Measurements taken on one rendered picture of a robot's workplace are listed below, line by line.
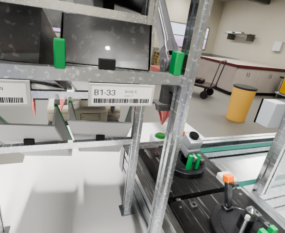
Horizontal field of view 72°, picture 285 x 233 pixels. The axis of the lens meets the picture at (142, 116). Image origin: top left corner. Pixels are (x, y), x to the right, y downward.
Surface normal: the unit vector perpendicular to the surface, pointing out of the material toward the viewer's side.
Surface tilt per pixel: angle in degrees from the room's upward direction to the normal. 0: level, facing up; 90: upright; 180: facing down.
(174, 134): 90
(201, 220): 0
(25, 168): 0
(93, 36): 65
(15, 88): 90
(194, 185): 0
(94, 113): 98
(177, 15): 90
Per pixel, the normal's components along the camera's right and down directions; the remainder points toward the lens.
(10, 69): 0.33, 0.40
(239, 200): 0.12, -0.92
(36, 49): 0.21, -0.03
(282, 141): -0.93, 0.02
